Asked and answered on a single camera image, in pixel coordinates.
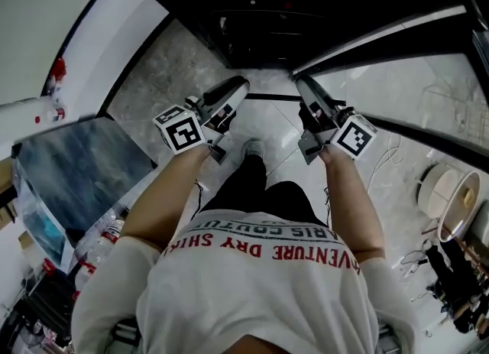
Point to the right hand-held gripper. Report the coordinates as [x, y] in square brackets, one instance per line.
[353, 136]

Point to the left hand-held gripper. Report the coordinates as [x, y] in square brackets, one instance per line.
[183, 132]

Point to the black cabinet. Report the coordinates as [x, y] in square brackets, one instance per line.
[286, 8]

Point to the person's left forearm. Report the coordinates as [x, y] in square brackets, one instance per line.
[168, 199]

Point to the person's right forearm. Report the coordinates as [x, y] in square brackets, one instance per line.
[351, 207]

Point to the grey shoe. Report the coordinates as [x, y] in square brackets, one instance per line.
[253, 148]

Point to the black trousers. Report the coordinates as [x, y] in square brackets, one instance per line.
[260, 192]

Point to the red small object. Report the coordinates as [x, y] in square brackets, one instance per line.
[60, 67]

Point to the small bottle red label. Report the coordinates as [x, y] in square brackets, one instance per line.
[58, 113]

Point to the clear acrylic box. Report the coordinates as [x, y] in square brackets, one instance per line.
[76, 176]

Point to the clear water bottle red label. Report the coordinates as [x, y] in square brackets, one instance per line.
[111, 232]
[86, 268]

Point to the round white lidded bin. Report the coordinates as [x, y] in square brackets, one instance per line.
[460, 207]

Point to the red tripod leg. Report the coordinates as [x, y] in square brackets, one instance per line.
[454, 239]

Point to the white printed shirt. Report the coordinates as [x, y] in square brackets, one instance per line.
[252, 299]

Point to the black bags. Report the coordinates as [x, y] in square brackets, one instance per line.
[454, 287]

